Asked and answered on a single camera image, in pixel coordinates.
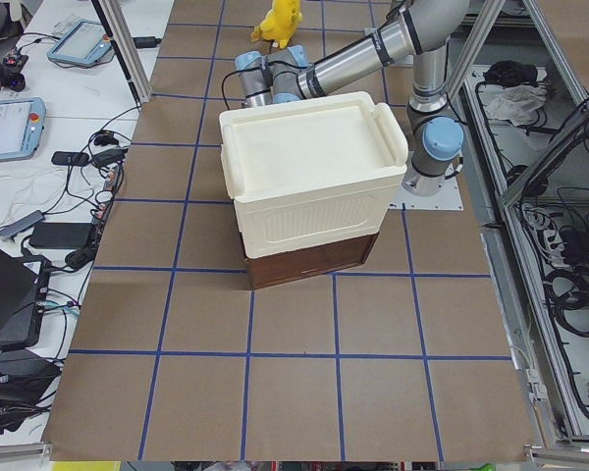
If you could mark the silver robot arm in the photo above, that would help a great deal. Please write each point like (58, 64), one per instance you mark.
(419, 29)

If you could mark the brown wooden drawer cabinet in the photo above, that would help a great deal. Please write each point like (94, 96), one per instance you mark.
(290, 266)

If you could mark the cream plastic storage box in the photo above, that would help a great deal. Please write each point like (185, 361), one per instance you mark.
(311, 172)

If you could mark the yellow plush toy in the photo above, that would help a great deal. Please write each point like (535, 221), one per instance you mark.
(280, 23)

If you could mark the black power brick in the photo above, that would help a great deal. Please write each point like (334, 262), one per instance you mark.
(52, 235)

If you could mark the white cloth rag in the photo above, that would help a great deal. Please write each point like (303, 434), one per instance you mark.
(518, 105)

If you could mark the black cloth bundle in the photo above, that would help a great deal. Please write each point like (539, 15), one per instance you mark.
(510, 74)

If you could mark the grey usb hub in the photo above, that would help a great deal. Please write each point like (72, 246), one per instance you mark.
(25, 223)

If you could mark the upper blue teach pendant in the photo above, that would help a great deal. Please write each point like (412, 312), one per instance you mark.
(84, 45)

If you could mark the blue teach pendant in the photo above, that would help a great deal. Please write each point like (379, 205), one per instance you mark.
(84, 45)
(21, 127)

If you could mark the black laptop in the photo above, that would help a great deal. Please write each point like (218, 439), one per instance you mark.
(23, 287)

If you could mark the lower blue teach pendant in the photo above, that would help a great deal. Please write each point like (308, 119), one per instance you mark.
(21, 127)

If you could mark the metal base plate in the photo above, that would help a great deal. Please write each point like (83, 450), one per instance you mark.
(446, 199)

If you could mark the aluminium frame post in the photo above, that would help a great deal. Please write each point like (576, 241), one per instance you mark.
(109, 13)

